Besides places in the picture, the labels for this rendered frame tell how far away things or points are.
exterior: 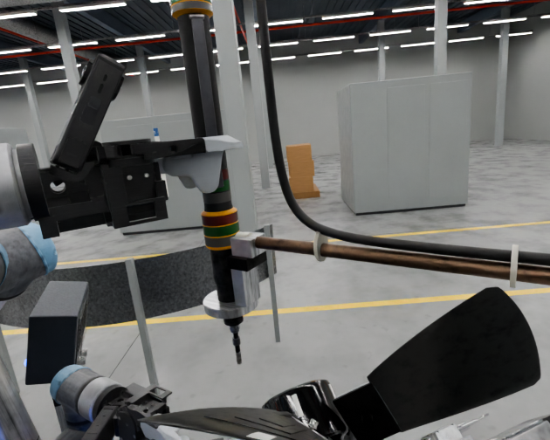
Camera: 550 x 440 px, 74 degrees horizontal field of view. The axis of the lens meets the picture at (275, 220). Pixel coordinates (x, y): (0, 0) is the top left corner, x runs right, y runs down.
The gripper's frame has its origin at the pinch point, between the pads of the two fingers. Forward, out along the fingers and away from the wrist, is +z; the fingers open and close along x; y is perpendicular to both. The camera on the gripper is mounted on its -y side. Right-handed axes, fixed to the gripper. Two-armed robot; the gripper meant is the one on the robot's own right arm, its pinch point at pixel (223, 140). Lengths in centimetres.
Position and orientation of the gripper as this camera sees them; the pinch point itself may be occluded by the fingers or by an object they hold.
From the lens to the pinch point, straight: 44.2
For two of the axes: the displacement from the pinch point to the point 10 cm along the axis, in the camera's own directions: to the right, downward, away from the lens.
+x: 5.2, 1.6, -8.4
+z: 8.5, -2.0, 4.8
